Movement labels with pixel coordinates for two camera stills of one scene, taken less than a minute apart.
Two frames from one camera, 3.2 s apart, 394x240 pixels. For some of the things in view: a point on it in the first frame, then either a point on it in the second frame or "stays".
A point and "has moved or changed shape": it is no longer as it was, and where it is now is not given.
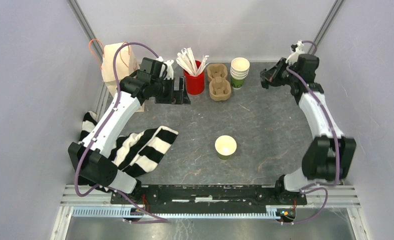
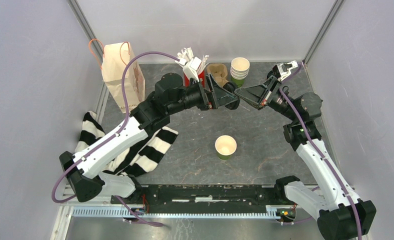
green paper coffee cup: [225, 146] stays
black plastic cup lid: [268, 76] has moved or changed shape
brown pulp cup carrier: [220, 87] stays
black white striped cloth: [134, 154] stays
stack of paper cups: [239, 70] stays
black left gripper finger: [169, 99] to [221, 95]
